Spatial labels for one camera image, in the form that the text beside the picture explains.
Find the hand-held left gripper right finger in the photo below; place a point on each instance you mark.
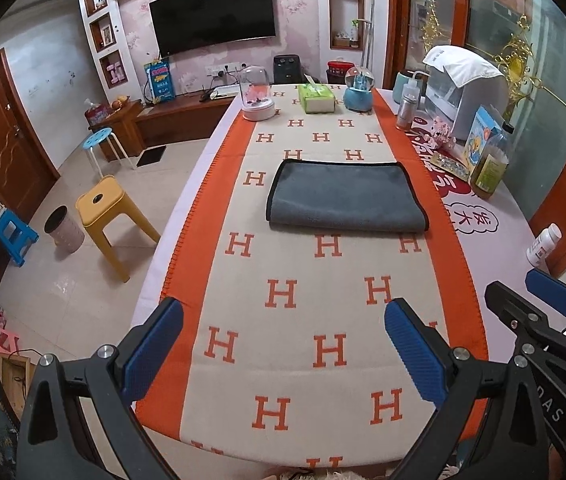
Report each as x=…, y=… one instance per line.
x=413, y=350

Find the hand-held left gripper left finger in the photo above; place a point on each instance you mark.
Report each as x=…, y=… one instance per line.
x=153, y=350

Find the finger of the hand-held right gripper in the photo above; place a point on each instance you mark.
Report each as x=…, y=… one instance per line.
x=553, y=292
x=518, y=305

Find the grey towel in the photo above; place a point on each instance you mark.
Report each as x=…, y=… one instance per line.
x=345, y=197

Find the white pill bottle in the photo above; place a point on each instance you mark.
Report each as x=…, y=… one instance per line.
x=543, y=247

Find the white printed tablecloth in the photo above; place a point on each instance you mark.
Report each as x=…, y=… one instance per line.
x=468, y=220

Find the orange beige printed blanket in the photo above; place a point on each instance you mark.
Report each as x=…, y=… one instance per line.
x=323, y=280

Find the clear oil bottle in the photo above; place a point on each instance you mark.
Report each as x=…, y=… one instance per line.
x=490, y=167

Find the wooden crate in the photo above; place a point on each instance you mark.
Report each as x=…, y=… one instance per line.
x=15, y=377

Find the pink waste bin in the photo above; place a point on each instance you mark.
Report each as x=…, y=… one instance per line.
x=64, y=230

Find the yellow plastic stool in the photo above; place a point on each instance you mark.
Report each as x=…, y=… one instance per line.
x=108, y=207

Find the pink plastic stool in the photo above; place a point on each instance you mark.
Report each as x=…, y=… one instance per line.
x=2, y=342

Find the silver blister pack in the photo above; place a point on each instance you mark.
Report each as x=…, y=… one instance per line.
x=452, y=166

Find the blue yellow carton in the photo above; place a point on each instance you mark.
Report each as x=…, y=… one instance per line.
x=478, y=135

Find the blue step stool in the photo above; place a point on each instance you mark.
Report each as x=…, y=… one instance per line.
x=13, y=232

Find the pink small toy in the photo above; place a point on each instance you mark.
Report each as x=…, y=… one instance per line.
x=440, y=132

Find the black floor mat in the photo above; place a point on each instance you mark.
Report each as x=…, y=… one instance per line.
x=152, y=156

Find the white countertop appliance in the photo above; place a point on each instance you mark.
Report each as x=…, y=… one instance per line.
x=468, y=95

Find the blue round stool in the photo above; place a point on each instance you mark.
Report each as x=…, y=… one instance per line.
x=99, y=139

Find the gold door ornament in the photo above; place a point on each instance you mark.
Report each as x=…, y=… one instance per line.
x=515, y=62
x=433, y=30

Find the white squeeze bottle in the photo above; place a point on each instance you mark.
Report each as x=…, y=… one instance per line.
x=413, y=94

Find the wooden television cabinet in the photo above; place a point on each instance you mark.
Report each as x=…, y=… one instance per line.
x=173, y=115

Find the teal kettle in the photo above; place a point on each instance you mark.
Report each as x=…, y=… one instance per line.
x=400, y=85

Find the yellow fruit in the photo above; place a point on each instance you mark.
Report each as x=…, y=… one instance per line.
x=119, y=102

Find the blue snow globe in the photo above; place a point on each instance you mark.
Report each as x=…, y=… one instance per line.
x=359, y=91

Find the blue printed bag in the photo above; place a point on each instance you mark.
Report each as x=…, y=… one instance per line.
x=160, y=82

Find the green tissue box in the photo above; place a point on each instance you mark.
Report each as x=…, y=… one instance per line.
x=317, y=99

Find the glass dome on white base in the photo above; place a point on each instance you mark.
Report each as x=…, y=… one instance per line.
x=258, y=92

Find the red lidded pot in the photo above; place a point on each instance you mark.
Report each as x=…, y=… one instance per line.
x=340, y=72

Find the black air fryer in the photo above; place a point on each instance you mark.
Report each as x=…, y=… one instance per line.
x=287, y=69

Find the white niche shelf unit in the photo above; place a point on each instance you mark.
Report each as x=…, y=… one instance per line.
x=103, y=35

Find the white wall socket strip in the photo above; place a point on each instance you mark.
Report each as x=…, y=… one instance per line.
x=223, y=69

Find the wooden framed wall niche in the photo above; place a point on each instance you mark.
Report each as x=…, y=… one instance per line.
x=345, y=17

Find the black wall television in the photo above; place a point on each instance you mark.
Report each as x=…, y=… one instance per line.
x=213, y=15

